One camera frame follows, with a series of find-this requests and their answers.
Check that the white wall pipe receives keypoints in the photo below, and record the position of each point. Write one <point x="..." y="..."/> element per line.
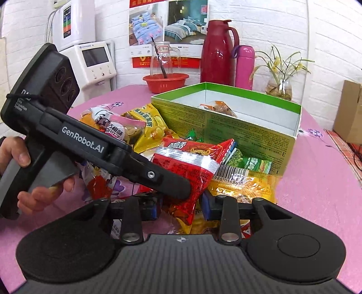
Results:
<point x="308" y="42"/>

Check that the green pea snack packet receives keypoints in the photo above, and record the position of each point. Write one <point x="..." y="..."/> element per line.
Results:
<point x="249" y="162"/>

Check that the blue striped snack packet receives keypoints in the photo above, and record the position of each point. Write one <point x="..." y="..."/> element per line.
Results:
<point x="231" y="149"/>

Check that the green cardboard box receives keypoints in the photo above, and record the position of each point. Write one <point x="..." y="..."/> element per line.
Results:
<point x="240" y="127"/>

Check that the white wall water purifier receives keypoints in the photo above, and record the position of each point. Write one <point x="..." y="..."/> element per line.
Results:
<point x="82" y="22"/>

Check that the yellow orange snack packet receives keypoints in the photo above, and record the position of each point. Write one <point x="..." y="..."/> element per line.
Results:
<point x="198" y="226"/>

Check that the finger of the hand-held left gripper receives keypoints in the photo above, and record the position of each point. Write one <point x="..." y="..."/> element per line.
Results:
<point x="169" y="186"/>

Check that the person's left hand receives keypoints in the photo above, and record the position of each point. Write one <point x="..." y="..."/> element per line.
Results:
<point x="42" y="198"/>

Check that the pink thermos bottle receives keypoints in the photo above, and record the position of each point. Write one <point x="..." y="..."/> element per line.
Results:
<point x="243" y="67"/>

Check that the brown cardboard box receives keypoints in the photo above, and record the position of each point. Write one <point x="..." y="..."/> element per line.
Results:
<point x="349" y="113"/>

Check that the small green snack packet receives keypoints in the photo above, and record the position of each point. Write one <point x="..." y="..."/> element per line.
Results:
<point x="193" y="135"/>

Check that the red thermos jug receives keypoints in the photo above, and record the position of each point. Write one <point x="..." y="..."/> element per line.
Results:
<point x="216" y="56"/>

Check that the yellow barcode snack packet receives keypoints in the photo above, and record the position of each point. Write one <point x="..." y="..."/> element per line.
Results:
<point x="254" y="186"/>

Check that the white appliance with screen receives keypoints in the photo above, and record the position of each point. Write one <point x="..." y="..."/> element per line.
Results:
<point x="99" y="70"/>

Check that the yellow chips packet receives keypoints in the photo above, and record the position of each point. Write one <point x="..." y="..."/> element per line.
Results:
<point x="152" y="124"/>

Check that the dark straw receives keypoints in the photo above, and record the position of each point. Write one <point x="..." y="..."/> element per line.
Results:
<point x="161" y="63"/>

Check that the red purple snack packet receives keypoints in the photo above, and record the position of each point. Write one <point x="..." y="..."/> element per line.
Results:
<point x="96" y="183"/>

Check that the glass jar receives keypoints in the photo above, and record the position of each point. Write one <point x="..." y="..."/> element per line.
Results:
<point x="169" y="60"/>

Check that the pink floral tablecloth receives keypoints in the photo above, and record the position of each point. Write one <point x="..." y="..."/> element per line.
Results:
<point x="316" y="183"/>

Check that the wall poster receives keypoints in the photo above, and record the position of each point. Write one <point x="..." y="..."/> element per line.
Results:
<point x="169" y="28"/>

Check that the red plastic basin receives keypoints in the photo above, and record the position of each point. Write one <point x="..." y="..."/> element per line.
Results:
<point x="165" y="83"/>

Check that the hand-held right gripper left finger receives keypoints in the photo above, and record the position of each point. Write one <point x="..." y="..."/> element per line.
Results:
<point x="153" y="211"/>

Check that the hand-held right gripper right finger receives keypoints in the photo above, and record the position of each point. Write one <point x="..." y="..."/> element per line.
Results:
<point x="206" y="207"/>

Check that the plaid cloth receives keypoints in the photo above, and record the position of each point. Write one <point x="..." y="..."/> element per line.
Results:
<point x="347" y="158"/>

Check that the pink white snack packet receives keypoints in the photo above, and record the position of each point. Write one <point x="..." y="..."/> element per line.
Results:
<point x="113" y="124"/>

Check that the plant in glass vase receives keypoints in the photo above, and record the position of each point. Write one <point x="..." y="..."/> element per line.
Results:
<point x="278" y="87"/>

